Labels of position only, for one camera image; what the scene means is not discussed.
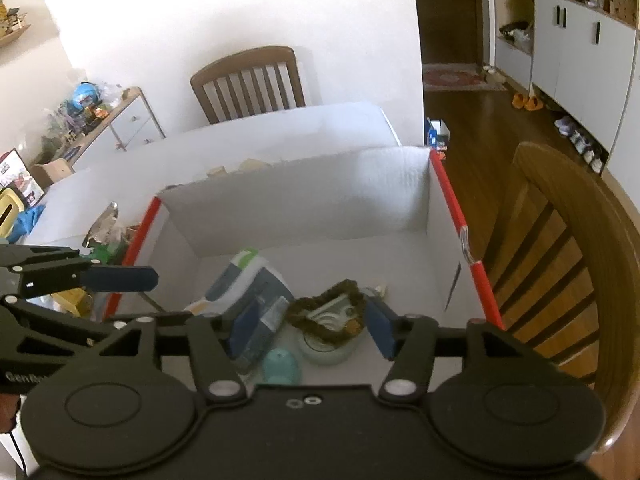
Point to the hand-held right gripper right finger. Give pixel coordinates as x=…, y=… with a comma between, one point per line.
x=381, y=327

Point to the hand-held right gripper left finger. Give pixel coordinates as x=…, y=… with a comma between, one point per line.
x=210, y=347

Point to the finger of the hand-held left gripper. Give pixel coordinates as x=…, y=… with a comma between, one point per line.
x=120, y=278
x=50, y=327

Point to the green packet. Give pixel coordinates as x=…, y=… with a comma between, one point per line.
x=107, y=252

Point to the silver foil packet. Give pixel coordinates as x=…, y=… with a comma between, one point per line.
x=102, y=220

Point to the red and white cardboard box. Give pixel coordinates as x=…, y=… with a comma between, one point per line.
x=300, y=200

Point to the yellow packet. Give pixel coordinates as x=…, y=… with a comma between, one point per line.
x=75, y=302

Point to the brown fuzzy scrunchie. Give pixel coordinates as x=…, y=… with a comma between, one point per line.
x=345, y=290

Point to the round white jar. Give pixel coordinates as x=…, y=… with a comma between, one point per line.
x=325, y=350

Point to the blue grey pouch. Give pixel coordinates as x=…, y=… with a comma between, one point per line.
x=267, y=325

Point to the teal round cap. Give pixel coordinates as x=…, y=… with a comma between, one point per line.
x=281, y=366

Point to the white and blue wipes packet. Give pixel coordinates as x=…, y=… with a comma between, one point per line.
x=245, y=270

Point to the blue cloth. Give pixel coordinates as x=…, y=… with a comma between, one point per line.
x=27, y=222

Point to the yellow tissue box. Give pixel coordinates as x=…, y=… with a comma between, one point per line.
x=7, y=212

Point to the red and white printed box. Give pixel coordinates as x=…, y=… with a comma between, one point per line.
x=20, y=175

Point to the white wooden drawer cabinet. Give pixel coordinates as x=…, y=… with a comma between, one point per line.
x=132, y=122

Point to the pile of toys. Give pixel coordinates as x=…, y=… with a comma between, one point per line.
x=82, y=110

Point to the beige block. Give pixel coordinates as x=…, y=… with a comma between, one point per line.
x=255, y=164

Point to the wooden slat-back chair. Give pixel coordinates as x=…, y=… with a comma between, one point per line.
x=555, y=285
x=250, y=85

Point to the blue and white carton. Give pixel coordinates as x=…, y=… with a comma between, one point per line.
x=437, y=133

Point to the patterned red rug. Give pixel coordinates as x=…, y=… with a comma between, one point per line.
x=457, y=77

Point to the orange slipper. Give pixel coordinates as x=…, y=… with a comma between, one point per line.
x=533, y=104
x=518, y=101

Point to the row of shoes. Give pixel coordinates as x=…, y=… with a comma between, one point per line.
x=580, y=140

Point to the pair of beige slippers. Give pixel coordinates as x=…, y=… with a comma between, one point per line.
x=492, y=75

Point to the dark wooden door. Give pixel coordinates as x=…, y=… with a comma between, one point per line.
x=447, y=10

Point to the white storage cabinet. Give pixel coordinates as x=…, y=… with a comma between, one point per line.
x=580, y=60

